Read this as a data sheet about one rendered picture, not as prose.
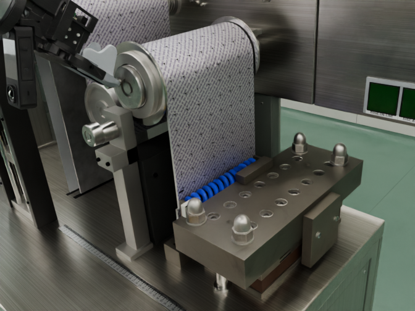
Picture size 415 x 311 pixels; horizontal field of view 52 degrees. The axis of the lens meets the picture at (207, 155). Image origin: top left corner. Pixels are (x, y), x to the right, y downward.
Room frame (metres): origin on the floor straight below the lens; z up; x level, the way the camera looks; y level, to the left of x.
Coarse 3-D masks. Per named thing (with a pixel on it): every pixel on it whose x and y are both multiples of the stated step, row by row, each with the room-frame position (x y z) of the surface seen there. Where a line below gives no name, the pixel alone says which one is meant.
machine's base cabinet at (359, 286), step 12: (372, 252) 0.71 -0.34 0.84; (360, 264) 0.67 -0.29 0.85; (372, 264) 0.72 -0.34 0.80; (348, 276) 0.63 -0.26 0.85; (360, 276) 0.68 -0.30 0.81; (372, 276) 0.72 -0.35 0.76; (348, 288) 0.64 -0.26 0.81; (360, 288) 0.69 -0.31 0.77; (372, 288) 0.73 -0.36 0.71; (336, 300) 0.60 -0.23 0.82; (348, 300) 0.65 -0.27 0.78; (360, 300) 0.69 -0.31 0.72; (372, 300) 0.74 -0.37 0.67
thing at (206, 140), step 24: (240, 96) 0.81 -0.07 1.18; (168, 120) 0.68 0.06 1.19; (192, 120) 0.71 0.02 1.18; (216, 120) 0.76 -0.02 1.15; (240, 120) 0.81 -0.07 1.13; (192, 144) 0.71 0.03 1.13; (216, 144) 0.75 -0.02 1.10; (240, 144) 0.81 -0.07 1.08; (192, 168) 0.71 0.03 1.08; (216, 168) 0.75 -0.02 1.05; (192, 192) 0.70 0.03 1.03
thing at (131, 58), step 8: (120, 56) 0.72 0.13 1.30; (128, 56) 0.70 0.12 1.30; (136, 56) 0.69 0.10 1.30; (120, 64) 0.72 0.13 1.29; (136, 64) 0.69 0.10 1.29; (144, 64) 0.68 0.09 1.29; (144, 72) 0.68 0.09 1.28; (152, 72) 0.68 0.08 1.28; (144, 80) 0.68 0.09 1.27; (152, 80) 0.67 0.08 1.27; (152, 88) 0.67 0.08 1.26; (152, 96) 0.67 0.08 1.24; (152, 104) 0.67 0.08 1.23; (136, 112) 0.70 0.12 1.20; (144, 112) 0.69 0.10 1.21; (152, 112) 0.68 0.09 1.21
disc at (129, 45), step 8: (120, 48) 0.73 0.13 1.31; (128, 48) 0.72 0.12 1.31; (136, 48) 0.70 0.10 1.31; (144, 48) 0.69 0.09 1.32; (144, 56) 0.69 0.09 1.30; (152, 56) 0.68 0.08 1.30; (152, 64) 0.68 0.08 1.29; (160, 72) 0.67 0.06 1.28; (160, 80) 0.67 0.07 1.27; (160, 88) 0.67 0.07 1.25; (160, 96) 0.67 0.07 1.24; (160, 104) 0.67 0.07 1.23; (160, 112) 0.67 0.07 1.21; (136, 120) 0.72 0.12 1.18; (144, 120) 0.71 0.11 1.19; (152, 120) 0.69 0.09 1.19; (160, 120) 0.68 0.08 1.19
